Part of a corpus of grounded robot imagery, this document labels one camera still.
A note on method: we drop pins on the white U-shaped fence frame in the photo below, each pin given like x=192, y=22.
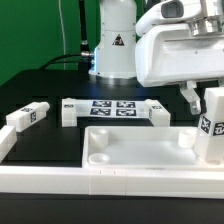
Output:
x=105, y=181

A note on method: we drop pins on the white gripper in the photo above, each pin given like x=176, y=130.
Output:
x=169, y=54

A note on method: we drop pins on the white desk top tray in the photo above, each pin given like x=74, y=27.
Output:
x=142, y=147

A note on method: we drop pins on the fiducial marker sheet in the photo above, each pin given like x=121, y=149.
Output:
x=109, y=108

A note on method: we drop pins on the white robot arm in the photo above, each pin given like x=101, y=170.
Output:
x=114, y=57

